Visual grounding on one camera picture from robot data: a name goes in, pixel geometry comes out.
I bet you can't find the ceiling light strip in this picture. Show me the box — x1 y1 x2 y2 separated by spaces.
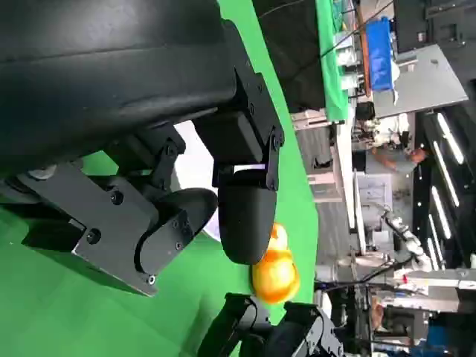
432 141 461 208
436 112 466 165
430 185 453 239

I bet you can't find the grey board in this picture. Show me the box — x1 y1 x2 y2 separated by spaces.
373 43 470 119

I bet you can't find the green hanging backdrop cloth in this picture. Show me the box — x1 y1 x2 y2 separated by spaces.
315 0 350 124

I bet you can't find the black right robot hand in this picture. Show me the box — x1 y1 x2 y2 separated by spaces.
196 292 347 357

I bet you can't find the black monitor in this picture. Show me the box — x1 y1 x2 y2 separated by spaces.
393 0 464 55

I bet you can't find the person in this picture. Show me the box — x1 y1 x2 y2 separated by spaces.
366 111 429 176

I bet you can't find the white desk frame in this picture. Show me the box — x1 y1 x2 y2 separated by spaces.
289 110 358 204

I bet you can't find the blue plastic bin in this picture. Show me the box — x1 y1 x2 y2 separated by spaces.
365 18 396 92

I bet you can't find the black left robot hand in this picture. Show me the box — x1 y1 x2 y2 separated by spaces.
0 0 286 298

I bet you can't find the black curtain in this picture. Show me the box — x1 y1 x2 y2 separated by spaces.
255 0 329 113

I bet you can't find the green table cloth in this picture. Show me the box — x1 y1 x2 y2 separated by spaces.
0 0 321 357

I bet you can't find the orange white toy bread roll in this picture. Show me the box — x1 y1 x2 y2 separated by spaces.
251 222 301 305

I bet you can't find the lilac plate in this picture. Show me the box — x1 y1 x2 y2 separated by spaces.
172 118 224 243

